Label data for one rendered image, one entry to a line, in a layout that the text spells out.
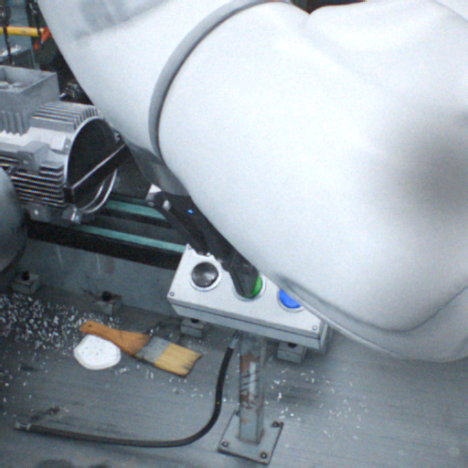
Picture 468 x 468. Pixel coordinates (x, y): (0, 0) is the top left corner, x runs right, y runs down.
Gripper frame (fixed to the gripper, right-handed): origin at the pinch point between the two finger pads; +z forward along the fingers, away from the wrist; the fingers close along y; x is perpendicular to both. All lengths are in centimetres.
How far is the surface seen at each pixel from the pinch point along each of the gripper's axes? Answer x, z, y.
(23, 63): -37, 19, 56
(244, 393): 8.0, 19.4, 0.6
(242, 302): 2.0, 4.1, 0.1
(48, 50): -228, 235, 254
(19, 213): -4.5, 8.2, 33.8
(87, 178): -16.8, 18.3, 33.6
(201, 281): 1.1, 3.4, 5.0
